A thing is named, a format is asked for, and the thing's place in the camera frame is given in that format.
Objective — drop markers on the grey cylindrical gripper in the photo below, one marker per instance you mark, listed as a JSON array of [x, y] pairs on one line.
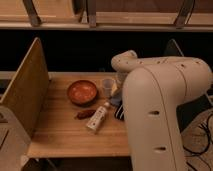
[[120, 78]]

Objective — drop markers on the blue-white sponge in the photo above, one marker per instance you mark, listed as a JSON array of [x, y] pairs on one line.
[[116, 99]]

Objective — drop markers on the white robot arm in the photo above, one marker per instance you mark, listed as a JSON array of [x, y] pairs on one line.
[[152, 89]]

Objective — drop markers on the white ceramic cup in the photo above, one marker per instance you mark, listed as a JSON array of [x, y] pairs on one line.
[[107, 85]]

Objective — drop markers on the orange-brown bowl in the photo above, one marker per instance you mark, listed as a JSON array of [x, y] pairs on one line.
[[82, 92]]

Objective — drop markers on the white tube bottle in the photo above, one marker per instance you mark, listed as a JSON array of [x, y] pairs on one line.
[[98, 117]]

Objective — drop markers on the right dark side panel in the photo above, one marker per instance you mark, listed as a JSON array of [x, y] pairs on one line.
[[172, 49]]

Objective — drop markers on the left wooden side panel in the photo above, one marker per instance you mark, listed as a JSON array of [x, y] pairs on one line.
[[22, 101]]

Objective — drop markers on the wooden shelf with brackets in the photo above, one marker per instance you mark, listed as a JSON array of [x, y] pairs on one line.
[[108, 15]]

